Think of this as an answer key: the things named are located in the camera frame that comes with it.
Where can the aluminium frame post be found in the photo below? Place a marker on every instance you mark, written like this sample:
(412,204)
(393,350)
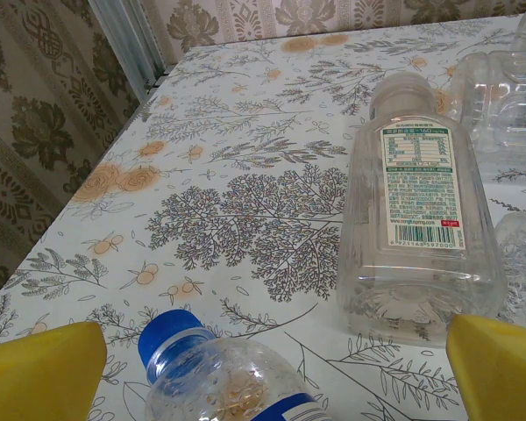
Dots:
(122,30)

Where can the clear bottle blue label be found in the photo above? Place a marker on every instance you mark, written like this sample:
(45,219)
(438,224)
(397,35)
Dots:
(499,101)

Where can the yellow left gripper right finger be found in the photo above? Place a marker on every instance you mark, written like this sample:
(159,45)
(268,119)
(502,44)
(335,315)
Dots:
(504,377)

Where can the crushed clear plastic bottle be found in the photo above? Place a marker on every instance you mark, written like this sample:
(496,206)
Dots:
(523,263)

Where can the clear square bottle green-white label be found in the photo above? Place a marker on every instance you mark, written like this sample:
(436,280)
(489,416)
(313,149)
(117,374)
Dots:
(416,197)

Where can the floral patterned tablecloth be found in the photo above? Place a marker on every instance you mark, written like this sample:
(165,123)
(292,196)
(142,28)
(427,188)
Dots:
(245,175)

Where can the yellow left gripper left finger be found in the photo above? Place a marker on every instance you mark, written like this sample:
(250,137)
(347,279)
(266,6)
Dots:
(39,377)

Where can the small clear bottle blue cap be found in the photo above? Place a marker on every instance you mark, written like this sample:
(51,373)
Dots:
(210,381)

